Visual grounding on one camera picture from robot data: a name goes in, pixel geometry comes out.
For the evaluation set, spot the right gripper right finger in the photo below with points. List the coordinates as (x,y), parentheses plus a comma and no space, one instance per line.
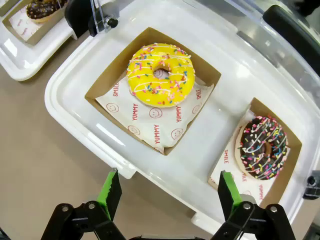
(228,195)

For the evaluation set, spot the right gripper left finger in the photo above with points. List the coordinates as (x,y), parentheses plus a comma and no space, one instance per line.
(110,195)

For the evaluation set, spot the white printed paper liner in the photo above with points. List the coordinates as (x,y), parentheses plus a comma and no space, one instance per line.
(22,25)
(150,125)
(225,170)

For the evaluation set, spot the yellow sprinkled donut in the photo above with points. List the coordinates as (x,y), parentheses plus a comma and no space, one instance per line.
(145,85)

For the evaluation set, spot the cardboard donut box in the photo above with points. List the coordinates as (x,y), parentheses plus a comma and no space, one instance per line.
(42,35)
(111,73)
(6,7)
(293,155)

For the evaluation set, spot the chocolate donut with rainbow sprinkles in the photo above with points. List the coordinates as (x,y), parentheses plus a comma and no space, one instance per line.
(250,140)

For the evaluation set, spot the chocolate donut with gold sprinkles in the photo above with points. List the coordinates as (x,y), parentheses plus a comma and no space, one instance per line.
(42,10)

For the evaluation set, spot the white display tray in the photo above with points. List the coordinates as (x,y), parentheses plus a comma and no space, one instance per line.
(20,62)
(82,75)

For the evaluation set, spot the clear display lid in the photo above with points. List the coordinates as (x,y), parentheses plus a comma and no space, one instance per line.
(100,15)

